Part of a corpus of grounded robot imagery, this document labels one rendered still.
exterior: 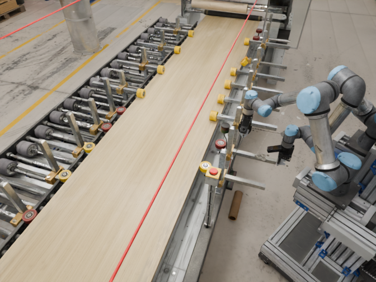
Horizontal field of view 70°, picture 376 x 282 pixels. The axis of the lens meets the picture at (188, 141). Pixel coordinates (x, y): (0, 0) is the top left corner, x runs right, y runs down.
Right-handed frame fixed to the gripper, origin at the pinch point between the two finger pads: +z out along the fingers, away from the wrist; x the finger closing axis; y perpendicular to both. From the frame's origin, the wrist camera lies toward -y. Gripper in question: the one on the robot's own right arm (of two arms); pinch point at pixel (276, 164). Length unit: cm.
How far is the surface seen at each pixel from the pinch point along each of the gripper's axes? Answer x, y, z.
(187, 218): -51, -51, 21
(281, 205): 27, 20, 83
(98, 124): -9, -142, -5
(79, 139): -32, -142, -10
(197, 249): -74, -37, 13
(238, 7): 251, -81, -24
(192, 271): -86, -35, 13
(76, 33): 243, -359, 44
